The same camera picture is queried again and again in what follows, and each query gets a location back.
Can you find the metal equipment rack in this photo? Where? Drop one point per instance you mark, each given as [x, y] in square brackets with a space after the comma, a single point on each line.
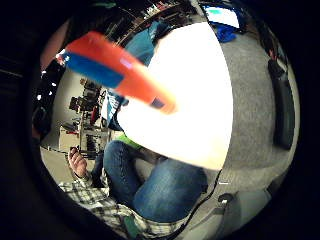
[87, 116]

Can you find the blue cloth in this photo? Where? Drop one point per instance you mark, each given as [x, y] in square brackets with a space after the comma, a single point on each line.
[226, 33]

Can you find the teal blue chair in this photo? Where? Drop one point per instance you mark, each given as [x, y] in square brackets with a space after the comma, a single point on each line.
[143, 45]

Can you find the blue and white bag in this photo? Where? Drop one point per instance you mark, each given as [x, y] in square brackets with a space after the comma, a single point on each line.
[113, 105]

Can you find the green cushion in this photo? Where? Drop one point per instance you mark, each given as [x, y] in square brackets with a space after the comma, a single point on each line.
[129, 140]

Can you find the dark wall shelf with items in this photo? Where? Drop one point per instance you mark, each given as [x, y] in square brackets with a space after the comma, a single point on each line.
[146, 15]

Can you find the orange and blue packet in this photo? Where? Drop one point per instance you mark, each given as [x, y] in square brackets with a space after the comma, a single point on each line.
[110, 68]

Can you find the long black bag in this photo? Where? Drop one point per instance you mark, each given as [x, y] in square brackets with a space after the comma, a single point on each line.
[284, 106]

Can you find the bright monitor screen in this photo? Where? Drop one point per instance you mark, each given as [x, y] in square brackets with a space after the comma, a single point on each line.
[222, 16]

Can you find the the person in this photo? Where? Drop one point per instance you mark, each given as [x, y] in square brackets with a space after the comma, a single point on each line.
[160, 190]

